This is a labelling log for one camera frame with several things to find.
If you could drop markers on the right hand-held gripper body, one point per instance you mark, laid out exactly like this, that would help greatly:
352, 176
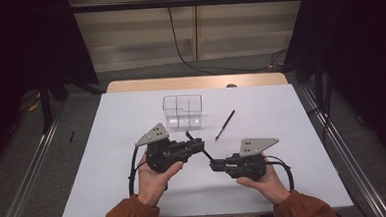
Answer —
250, 167

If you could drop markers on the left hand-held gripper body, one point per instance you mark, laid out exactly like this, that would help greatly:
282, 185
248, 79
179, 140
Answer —
165, 155

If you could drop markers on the grey pen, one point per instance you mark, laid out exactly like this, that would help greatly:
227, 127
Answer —
208, 155

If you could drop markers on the clear acrylic organizer box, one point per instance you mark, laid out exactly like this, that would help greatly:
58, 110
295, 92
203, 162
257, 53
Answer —
183, 122

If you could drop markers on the black pen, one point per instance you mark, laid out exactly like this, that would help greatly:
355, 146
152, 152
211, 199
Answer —
226, 123

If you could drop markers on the person's right hand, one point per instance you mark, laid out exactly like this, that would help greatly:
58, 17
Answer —
268, 186

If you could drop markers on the person's left hand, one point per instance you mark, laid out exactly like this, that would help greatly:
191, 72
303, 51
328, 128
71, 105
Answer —
153, 184

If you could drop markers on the white table cover board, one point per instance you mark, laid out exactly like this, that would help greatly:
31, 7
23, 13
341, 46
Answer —
122, 132

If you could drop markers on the dark round table grommet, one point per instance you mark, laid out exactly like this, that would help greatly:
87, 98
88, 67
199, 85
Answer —
231, 85

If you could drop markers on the small black floor object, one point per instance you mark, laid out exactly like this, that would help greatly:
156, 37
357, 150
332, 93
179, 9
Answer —
71, 137

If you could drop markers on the black metal stand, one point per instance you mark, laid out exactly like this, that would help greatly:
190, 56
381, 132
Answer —
319, 82

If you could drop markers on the black curtain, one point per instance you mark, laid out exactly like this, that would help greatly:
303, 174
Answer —
17, 47
361, 46

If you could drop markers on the aluminium floor rail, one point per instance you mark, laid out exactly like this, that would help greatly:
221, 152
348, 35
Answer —
24, 184
350, 153

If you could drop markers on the black horizontal frame bar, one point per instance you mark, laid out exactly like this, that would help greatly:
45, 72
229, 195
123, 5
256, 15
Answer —
175, 3

